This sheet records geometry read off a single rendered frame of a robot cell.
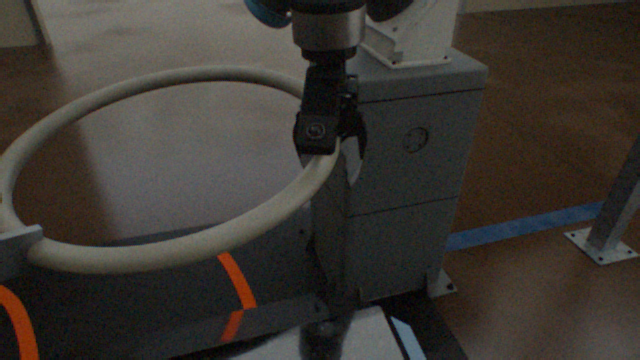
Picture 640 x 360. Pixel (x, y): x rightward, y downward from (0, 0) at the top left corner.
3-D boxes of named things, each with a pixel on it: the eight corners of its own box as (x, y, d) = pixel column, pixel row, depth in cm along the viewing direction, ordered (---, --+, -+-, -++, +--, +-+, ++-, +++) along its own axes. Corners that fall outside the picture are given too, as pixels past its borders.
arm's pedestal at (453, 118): (295, 232, 183) (288, 35, 135) (399, 212, 194) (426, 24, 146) (331, 324, 143) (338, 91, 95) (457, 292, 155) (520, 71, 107)
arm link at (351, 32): (364, 14, 45) (277, 15, 46) (363, 58, 48) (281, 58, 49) (367, -6, 52) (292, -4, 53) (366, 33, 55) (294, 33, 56)
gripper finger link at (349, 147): (370, 164, 66) (358, 113, 61) (369, 187, 61) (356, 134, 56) (351, 167, 67) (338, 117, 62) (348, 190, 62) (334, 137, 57)
